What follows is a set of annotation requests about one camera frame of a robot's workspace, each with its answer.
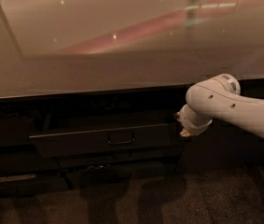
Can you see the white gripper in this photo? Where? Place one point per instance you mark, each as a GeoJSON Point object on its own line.
{"type": "Point", "coordinates": [184, 120]}

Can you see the dark top drawer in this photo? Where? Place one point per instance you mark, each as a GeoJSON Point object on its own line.
{"type": "Point", "coordinates": [98, 134]}

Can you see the dark drawer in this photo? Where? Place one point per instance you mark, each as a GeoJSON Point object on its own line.
{"type": "Point", "coordinates": [108, 174]}
{"type": "Point", "coordinates": [140, 154]}
{"type": "Point", "coordinates": [98, 134]}

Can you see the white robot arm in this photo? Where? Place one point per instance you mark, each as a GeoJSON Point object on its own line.
{"type": "Point", "coordinates": [220, 98]}

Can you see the dark middle drawer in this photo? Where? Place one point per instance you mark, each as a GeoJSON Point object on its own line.
{"type": "Point", "coordinates": [140, 154]}

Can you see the dark bottom drawer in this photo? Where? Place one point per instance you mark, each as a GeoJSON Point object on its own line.
{"type": "Point", "coordinates": [108, 174]}

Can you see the dark left drawer column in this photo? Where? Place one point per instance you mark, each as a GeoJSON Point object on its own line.
{"type": "Point", "coordinates": [23, 172]}

